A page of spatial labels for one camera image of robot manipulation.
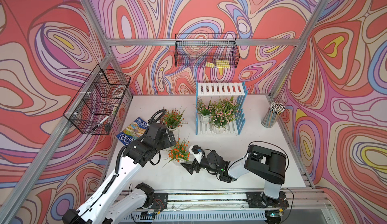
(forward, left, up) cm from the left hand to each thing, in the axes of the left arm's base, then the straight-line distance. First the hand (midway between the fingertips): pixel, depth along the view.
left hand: (168, 139), depth 75 cm
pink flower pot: (+22, -19, -2) cm, 29 cm away
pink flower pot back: (+12, -27, -5) cm, 30 cm away
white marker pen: (+5, +33, +7) cm, 34 cm away
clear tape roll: (+28, +32, +7) cm, 43 cm away
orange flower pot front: (-6, -5, -5) cm, 9 cm away
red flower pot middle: (+15, 0, -4) cm, 16 cm away
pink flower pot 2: (+22, -34, -2) cm, 41 cm away
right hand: (-5, -9, -14) cm, 17 cm away
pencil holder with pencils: (+19, -61, -4) cm, 64 cm away
